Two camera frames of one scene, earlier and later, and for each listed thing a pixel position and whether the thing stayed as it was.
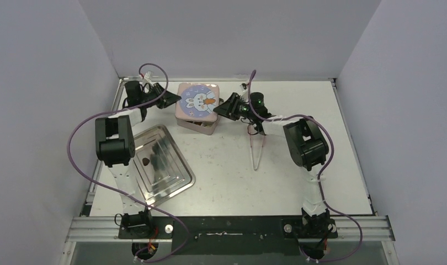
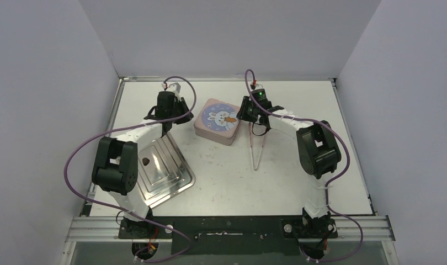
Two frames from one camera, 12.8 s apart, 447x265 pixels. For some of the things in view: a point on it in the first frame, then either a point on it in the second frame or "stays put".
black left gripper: x=167 y=99 -> x=181 y=102
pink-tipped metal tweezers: x=255 y=168 stays put
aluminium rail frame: x=374 y=228 stays put
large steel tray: x=160 y=168 stays put
